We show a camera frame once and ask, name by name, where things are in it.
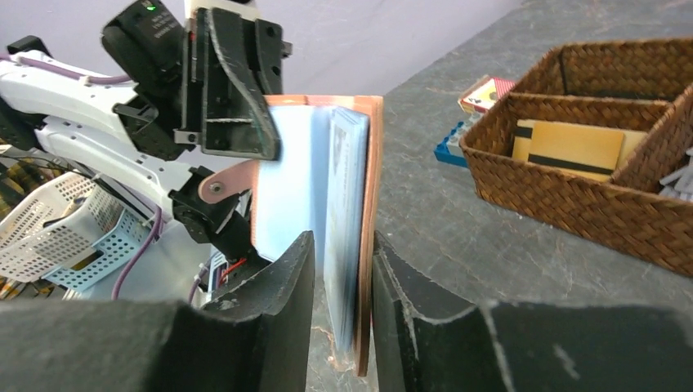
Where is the gold card front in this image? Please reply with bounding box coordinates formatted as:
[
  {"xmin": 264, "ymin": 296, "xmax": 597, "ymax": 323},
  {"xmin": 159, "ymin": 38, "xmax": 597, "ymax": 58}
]
[{"xmin": 512, "ymin": 119, "xmax": 646, "ymax": 181}]

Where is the brown woven basket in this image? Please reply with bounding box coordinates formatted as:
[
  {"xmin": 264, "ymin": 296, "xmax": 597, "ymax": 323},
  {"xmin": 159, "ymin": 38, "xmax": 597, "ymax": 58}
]
[{"xmin": 460, "ymin": 38, "xmax": 692, "ymax": 276}]

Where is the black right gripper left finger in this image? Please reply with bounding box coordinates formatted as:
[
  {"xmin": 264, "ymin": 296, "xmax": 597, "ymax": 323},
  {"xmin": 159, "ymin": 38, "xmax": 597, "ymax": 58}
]
[{"xmin": 1, "ymin": 231, "xmax": 315, "ymax": 391}]

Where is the pink tan small box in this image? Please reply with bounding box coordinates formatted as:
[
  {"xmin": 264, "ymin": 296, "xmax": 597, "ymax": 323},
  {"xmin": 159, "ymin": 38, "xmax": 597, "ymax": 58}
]
[{"xmin": 458, "ymin": 75, "xmax": 516, "ymax": 114}]

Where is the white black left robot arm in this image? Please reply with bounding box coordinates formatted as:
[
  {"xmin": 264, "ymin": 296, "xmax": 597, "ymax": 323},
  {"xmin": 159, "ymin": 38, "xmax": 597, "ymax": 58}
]
[{"xmin": 1, "ymin": 1, "xmax": 292, "ymax": 259}]

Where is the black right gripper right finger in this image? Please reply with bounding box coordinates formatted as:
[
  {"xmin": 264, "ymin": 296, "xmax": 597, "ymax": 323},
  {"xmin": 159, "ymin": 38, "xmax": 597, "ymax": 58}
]
[{"xmin": 373, "ymin": 234, "xmax": 692, "ymax": 391}]

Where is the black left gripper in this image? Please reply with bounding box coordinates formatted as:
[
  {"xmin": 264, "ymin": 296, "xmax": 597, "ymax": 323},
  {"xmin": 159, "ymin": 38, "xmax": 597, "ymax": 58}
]
[{"xmin": 101, "ymin": 1, "xmax": 292, "ymax": 161}]

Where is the white perforated basket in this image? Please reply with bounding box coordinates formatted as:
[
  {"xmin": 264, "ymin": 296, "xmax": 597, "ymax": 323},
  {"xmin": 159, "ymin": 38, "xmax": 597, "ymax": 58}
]
[{"xmin": 1, "ymin": 173, "xmax": 150, "ymax": 292}]

